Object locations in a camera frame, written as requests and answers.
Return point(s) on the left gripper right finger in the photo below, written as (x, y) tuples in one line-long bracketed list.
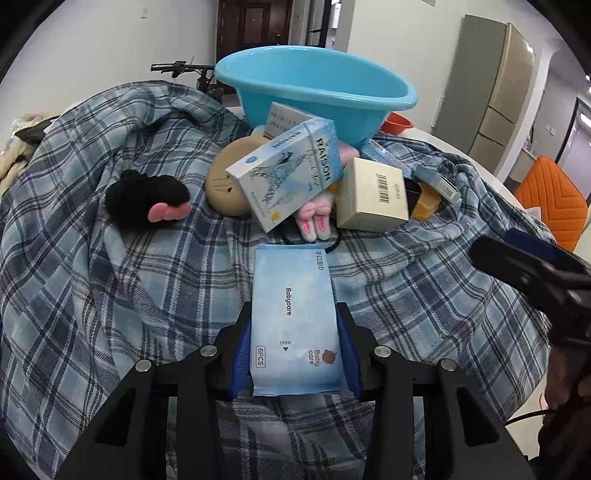
[(464, 438)]

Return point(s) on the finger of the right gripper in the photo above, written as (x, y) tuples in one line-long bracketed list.
[(547, 251), (512, 266)]

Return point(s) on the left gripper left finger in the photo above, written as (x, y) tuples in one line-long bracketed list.
[(126, 439)]

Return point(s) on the blue Babycare wipes pack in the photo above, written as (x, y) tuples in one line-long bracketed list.
[(294, 341)]

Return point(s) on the light blue Raison box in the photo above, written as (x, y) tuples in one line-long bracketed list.
[(279, 177)]

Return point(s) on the person right hand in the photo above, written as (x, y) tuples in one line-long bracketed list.
[(564, 376)]

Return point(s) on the orange chair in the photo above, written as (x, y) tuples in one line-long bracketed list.
[(563, 208)]

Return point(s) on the grey blue barcode box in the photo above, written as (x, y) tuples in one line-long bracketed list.
[(440, 184)]

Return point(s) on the cream barcode box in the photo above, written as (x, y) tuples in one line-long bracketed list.
[(371, 197)]

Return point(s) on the grey beige refrigerator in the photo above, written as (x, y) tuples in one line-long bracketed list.
[(486, 90)]

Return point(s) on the red plastic bowl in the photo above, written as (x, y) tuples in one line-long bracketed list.
[(395, 124)]

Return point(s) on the pale blue patterned box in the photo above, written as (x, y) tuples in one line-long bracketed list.
[(372, 150)]

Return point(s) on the blue plaid cloth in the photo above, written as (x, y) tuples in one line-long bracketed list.
[(82, 301)]

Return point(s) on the black fluffy plush toy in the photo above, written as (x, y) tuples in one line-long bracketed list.
[(138, 202)]

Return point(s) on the blue plastic basin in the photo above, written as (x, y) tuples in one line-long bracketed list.
[(355, 93)]

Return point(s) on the tan round cat plush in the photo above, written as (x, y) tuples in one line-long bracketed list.
[(221, 190)]

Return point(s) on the white grey text box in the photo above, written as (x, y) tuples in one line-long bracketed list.
[(282, 118)]

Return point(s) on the black glass sliding door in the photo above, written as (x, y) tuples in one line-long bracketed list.
[(323, 23)]

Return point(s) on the black white furry fabric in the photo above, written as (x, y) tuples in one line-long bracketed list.
[(27, 132)]

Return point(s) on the dark brown door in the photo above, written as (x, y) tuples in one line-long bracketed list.
[(245, 24)]

